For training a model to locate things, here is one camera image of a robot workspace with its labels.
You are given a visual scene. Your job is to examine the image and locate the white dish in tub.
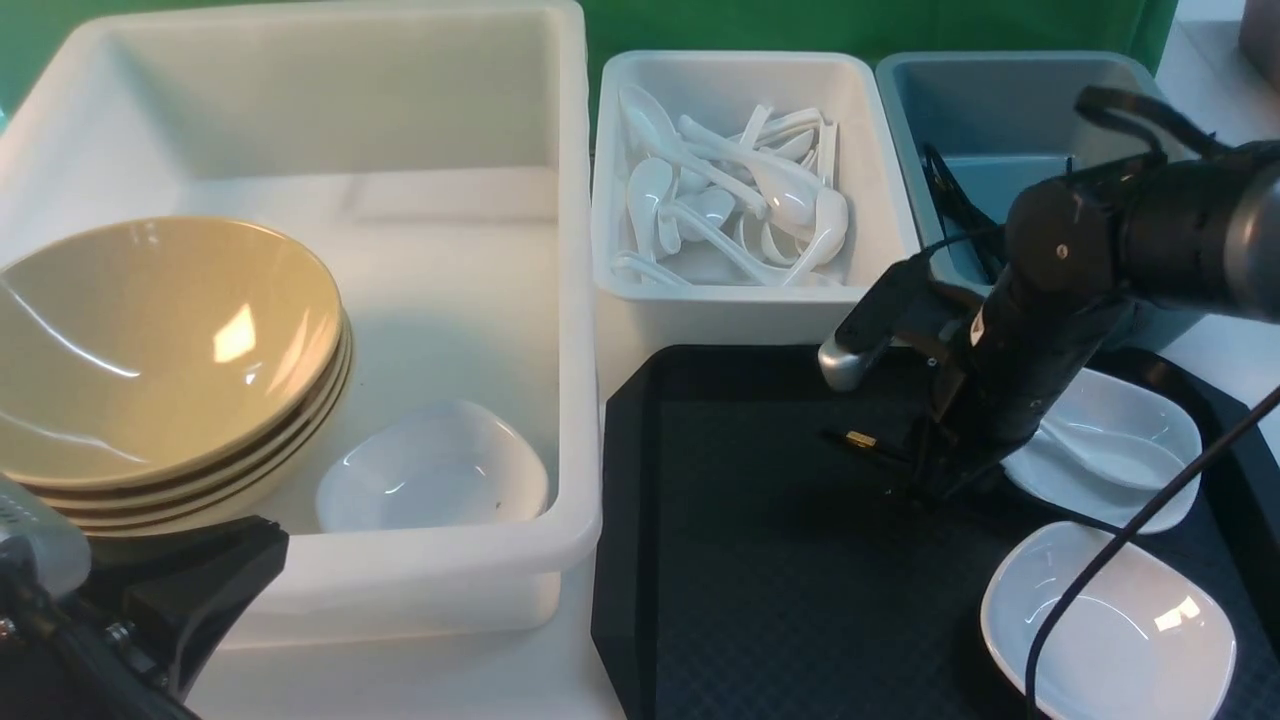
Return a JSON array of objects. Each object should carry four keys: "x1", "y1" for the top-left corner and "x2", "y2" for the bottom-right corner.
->
[{"x1": 315, "y1": 400, "x2": 550, "y2": 533}]

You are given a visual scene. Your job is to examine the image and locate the yellow noodle bowl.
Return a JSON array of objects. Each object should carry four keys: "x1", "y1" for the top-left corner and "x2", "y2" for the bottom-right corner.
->
[{"x1": 1, "y1": 217, "x2": 342, "y2": 489}]

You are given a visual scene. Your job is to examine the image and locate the white spoon bin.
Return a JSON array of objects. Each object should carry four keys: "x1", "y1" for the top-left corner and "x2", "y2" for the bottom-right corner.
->
[{"x1": 591, "y1": 51, "x2": 919, "y2": 356}]

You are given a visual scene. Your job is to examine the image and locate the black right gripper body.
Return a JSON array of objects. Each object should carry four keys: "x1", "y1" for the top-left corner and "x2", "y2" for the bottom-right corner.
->
[{"x1": 818, "y1": 215, "x2": 1133, "y2": 501}]

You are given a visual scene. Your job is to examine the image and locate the black cable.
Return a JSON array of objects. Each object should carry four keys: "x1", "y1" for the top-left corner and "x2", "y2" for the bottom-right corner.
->
[{"x1": 1025, "y1": 386, "x2": 1280, "y2": 720}]

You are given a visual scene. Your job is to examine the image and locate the large white plastic tub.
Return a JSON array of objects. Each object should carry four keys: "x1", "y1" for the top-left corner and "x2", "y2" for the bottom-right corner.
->
[{"x1": 3, "y1": 1, "x2": 602, "y2": 650}]

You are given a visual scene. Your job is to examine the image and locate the white soup spoon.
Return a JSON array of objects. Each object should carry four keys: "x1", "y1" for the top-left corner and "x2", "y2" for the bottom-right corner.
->
[{"x1": 1036, "y1": 418, "x2": 1185, "y2": 491}]

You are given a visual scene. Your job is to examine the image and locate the black chopstick gold band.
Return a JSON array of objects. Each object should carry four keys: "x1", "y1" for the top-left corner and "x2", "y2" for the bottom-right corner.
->
[{"x1": 820, "y1": 429, "x2": 915, "y2": 468}]

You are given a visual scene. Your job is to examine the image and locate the black serving tray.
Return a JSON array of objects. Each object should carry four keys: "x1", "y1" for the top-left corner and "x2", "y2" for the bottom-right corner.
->
[{"x1": 591, "y1": 345, "x2": 1280, "y2": 720}]

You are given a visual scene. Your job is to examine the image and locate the black chopsticks in bin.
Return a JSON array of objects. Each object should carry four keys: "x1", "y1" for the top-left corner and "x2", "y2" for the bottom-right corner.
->
[{"x1": 922, "y1": 142, "x2": 1007, "y2": 284}]

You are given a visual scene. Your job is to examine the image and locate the pile of white spoons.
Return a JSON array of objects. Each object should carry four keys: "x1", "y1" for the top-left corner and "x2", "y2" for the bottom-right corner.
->
[{"x1": 612, "y1": 85, "x2": 852, "y2": 287}]

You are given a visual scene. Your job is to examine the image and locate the white sauce dish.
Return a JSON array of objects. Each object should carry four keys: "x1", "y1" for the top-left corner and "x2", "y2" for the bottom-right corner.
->
[
  {"x1": 980, "y1": 521, "x2": 1236, "y2": 719},
  {"x1": 1004, "y1": 370, "x2": 1202, "y2": 528}
]

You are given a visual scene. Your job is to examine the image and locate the top stacked yellow bowl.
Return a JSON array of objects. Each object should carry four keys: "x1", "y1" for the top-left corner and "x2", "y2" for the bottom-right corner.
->
[{"x1": 20, "y1": 313, "x2": 353, "y2": 511}]

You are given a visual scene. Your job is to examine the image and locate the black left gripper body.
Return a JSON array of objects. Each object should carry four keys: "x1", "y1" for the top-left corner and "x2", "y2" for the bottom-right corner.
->
[{"x1": 1, "y1": 480, "x2": 289, "y2": 719}]

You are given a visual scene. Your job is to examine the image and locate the middle stacked yellow bowl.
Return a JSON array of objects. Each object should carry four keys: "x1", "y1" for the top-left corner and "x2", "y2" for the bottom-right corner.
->
[{"x1": 33, "y1": 325, "x2": 355, "y2": 529}]

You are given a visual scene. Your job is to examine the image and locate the grey-blue chopstick bin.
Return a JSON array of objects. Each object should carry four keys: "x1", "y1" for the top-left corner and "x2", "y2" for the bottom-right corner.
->
[{"x1": 876, "y1": 53, "x2": 1211, "y2": 351}]

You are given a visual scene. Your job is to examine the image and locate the bottom stacked yellow bowl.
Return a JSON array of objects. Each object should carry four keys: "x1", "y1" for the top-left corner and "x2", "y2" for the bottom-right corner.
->
[{"x1": 63, "y1": 351, "x2": 356, "y2": 538}]

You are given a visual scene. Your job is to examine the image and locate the stacked yellow bowl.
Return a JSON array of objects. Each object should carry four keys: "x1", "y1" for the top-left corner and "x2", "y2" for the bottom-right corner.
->
[
  {"x1": 63, "y1": 351, "x2": 356, "y2": 538},
  {"x1": 33, "y1": 325, "x2": 355, "y2": 529},
  {"x1": 20, "y1": 313, "x2": 353, "y2": 511}
]

